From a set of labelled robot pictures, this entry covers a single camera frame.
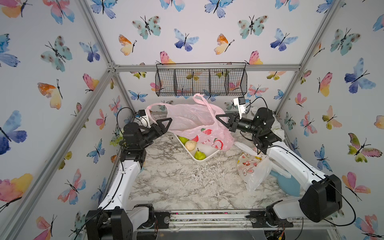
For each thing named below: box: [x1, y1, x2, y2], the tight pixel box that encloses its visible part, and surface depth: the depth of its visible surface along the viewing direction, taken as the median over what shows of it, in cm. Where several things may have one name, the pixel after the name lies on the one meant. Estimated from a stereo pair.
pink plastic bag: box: [146, 94, 235, 151], surface depth 69 cm
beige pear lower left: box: [185, 140, 197, 152], surface depth 97 cm
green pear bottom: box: [194, 147, 207, 160], surface depth 92 cm
